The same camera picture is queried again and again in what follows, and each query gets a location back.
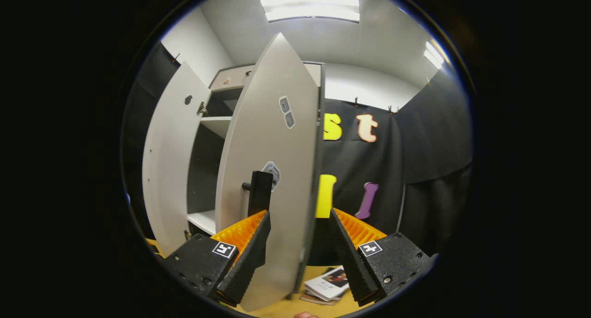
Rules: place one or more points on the thin book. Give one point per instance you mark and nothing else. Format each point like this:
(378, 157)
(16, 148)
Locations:
(316, 301)

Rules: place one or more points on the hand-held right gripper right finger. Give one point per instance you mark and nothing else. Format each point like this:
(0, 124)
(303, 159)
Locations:
(353, 267)

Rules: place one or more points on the metal door hinge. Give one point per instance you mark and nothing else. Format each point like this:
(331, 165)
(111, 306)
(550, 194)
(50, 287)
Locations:
(202, 108)
(187, 235)

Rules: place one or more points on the white cabinet drawer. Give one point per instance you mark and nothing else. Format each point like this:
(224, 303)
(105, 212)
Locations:
(235, 80)

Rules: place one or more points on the white book with portrait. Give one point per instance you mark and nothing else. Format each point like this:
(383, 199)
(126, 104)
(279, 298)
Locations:
(330, 283)

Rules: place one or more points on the large ceiling light panel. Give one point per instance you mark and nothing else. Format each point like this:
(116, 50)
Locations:
(309, 6)

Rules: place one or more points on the white cabinet door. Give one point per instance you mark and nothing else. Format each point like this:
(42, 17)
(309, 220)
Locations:
(171, 170)
(286, 170)

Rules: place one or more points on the white and grey cabinet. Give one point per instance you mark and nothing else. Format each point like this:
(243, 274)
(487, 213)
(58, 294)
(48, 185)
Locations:
(205, 170)

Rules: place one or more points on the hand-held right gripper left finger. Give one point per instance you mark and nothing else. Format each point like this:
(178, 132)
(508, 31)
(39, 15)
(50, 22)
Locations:
(249, 262)

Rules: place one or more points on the white cabinet shelf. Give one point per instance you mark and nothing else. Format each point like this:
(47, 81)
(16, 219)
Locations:
(203, 221)
(217, 124)

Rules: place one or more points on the small ceiling light panel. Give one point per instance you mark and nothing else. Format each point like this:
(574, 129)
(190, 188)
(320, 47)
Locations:
(434, 55)

